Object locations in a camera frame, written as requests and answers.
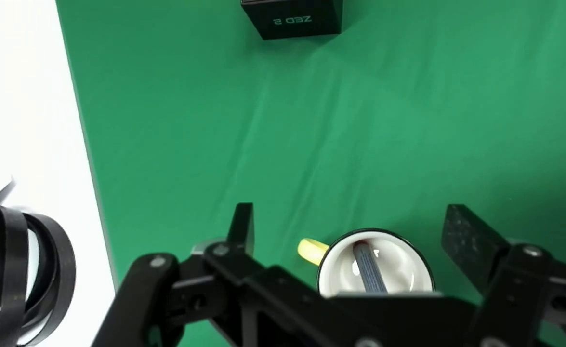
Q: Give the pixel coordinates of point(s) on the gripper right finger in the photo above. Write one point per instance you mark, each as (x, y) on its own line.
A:
(514, 274)

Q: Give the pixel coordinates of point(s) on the black box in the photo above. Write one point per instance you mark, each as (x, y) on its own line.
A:
(295, 17)

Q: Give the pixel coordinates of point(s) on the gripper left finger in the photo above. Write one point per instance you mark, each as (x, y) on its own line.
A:
(244, 279)

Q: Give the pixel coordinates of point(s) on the red marker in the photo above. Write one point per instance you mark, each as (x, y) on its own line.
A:
(368, 270)

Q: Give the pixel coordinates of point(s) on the green cloth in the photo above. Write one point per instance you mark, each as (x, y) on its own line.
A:
(340, 135)

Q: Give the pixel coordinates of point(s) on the yellow mug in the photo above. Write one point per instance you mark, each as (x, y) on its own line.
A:
(384, 262)

